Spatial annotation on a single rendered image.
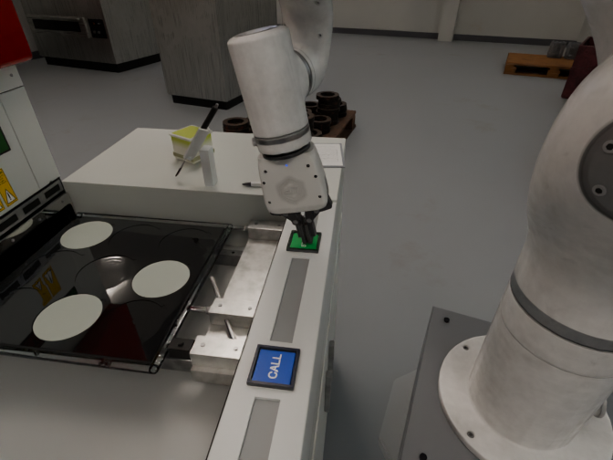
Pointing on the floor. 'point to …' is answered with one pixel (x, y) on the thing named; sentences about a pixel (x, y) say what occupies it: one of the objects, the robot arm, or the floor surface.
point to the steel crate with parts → (587, 58)
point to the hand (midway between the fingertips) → (306, 229)
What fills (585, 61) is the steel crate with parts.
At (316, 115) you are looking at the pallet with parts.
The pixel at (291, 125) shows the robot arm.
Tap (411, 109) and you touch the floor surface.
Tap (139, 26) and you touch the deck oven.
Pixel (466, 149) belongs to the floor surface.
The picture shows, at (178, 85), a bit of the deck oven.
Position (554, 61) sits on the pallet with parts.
